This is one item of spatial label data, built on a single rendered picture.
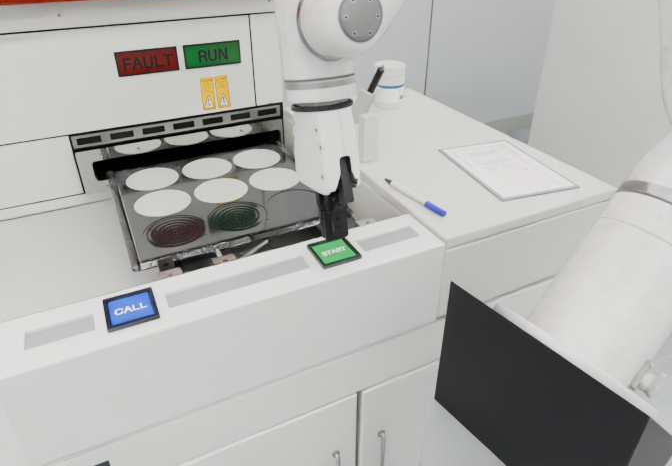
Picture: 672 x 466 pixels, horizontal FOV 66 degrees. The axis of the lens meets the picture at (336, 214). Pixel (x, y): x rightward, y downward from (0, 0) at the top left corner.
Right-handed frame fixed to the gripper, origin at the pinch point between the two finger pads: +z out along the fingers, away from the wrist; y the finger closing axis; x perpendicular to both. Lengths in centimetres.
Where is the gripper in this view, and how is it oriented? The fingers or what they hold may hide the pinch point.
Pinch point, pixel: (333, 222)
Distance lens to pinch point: 67.4
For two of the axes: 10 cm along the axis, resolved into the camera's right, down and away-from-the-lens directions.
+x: 9.0, -2.3, 3.8
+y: 4.3, 2.7, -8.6
